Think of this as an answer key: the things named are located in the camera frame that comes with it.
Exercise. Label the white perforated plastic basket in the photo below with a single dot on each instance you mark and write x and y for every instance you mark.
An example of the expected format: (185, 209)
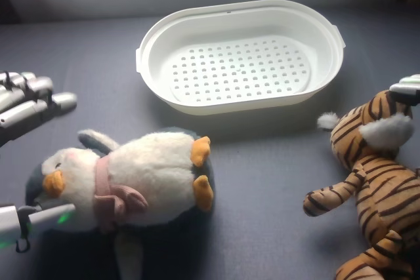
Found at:
(229, 73)

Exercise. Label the orange striped tiger plush toy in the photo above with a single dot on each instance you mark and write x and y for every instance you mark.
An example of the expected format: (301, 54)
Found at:
(380, 175)

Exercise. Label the plush penguin with pink scarf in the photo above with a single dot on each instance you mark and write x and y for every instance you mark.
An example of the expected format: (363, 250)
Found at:
(147, 168)

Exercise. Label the grey table cloth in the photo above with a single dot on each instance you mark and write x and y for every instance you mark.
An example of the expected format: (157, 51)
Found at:
(262, 227)

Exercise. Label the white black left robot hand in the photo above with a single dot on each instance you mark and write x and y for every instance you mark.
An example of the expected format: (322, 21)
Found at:
(23, 109)

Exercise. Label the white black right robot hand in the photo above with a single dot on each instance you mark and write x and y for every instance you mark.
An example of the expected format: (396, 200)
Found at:
(408, 88)

